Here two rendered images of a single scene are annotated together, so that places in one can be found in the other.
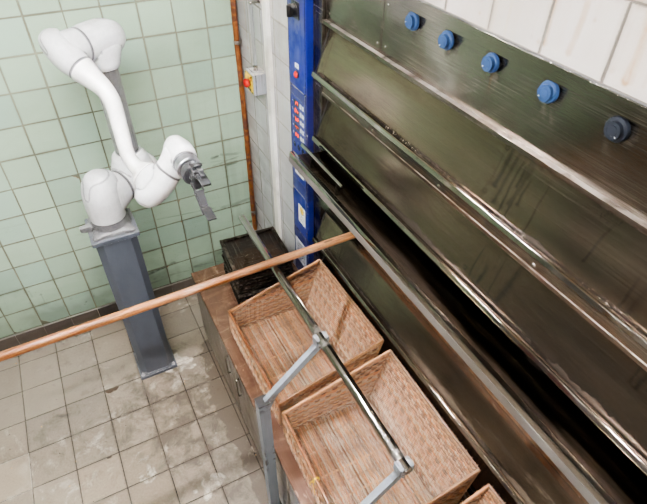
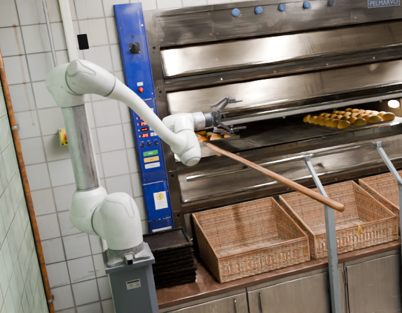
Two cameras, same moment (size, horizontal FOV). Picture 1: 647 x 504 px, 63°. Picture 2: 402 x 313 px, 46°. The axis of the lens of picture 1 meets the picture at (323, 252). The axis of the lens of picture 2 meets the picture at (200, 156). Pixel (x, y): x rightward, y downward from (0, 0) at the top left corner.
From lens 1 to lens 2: 3.01 m
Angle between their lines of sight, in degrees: 72
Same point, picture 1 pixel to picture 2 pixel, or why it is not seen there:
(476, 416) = (335, 161)
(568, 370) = (356, 86)
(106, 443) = not seen: outside the picture
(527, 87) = (297, 9)
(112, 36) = not seen: hidden behind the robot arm
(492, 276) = (315, 85)
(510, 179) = (306, 42)
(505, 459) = (355, 159)
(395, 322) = not seen: hidden behind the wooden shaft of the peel
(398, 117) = (242, 56)
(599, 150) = (327, 12)
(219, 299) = (179, 292)
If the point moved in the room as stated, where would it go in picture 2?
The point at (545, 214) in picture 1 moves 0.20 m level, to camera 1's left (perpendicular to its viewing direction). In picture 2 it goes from (324, 42) to (324, 42)
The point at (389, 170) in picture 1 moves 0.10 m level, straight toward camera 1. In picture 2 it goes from (239, 92) to (254, 90)
